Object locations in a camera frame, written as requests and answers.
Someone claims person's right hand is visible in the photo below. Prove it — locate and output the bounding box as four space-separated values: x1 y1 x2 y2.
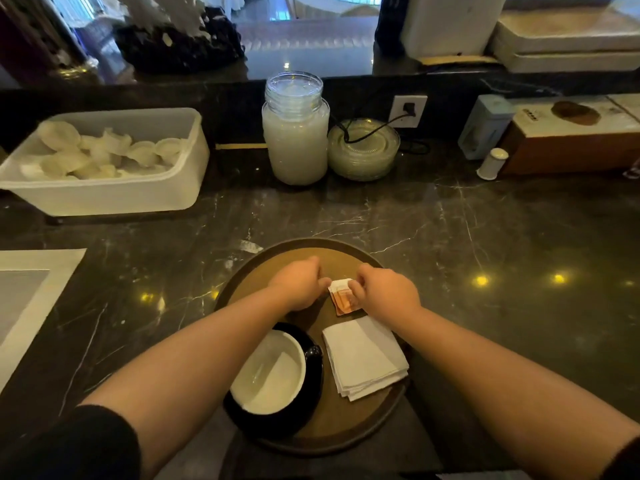
348 262 423 331

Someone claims person's left hand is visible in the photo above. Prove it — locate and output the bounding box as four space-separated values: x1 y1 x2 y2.
268 255 333 313

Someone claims orange sachet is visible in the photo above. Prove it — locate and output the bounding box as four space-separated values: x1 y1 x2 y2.
327 278 362 317
331 284 363 317

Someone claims white napkin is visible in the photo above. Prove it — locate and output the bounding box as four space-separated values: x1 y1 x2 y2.
321 315 410 403

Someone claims black and white cup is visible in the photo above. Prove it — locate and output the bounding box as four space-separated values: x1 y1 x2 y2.
229 329 323 417

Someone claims round brown tray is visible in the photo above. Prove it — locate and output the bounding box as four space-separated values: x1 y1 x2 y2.
213 238 413 457

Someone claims black saucer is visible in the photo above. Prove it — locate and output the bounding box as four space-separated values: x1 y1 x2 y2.
223 322 325 441

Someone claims person's right forearm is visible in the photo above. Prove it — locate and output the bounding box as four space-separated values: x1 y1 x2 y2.
395 307 640 480

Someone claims person's left forearm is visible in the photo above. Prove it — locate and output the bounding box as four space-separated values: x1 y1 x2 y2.
79 287 296 480

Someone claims person's black left sleeve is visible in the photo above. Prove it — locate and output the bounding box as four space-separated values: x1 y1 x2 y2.
0 404 141 480

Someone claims person's black sleeve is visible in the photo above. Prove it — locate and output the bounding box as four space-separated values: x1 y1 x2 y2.
0 404 141 480
599 434 640 480

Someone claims person's black right sleeve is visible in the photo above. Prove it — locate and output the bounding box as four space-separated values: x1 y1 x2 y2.
599 434 640 480

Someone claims tall stack of glass plates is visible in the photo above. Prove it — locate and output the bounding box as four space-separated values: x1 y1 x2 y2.
261 98 331 187

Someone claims short stack of glass plates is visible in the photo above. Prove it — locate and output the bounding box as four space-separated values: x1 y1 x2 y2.
327 118 402 183

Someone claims small white shaker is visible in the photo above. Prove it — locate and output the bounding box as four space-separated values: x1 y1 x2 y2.
475 147 510 181

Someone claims stack of small glass dishes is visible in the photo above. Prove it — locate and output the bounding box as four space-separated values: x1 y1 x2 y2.
264 71 325 121

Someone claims pale rectangular tin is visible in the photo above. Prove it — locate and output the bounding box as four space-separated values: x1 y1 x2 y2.
457 94 516 161

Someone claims translucent white plastic tub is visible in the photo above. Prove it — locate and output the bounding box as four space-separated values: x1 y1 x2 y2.
0 107 211 217

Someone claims brown box with white lid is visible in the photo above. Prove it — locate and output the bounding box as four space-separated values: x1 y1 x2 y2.
499 96 640 177

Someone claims thin wooden board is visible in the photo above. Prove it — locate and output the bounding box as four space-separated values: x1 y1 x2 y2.
417 54 501 67

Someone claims black rock ornament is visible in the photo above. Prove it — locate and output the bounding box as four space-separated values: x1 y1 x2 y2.
113 7 246 75

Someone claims grey woven placemat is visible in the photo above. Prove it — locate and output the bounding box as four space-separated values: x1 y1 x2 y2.
0 248 87 393

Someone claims white appliance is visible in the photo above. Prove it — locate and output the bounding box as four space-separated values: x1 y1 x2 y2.
399 0 509 59

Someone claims orange box with white lid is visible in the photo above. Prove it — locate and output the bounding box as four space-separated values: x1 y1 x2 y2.
607 92 640 123

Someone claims white coral ornament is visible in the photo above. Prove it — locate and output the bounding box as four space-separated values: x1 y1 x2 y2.
117 0 206 38

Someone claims white wall socket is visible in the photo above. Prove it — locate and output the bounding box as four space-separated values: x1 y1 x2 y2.
388 94 429 129

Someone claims black plug and cable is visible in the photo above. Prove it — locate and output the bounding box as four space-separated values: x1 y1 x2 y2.
332 102 431 157

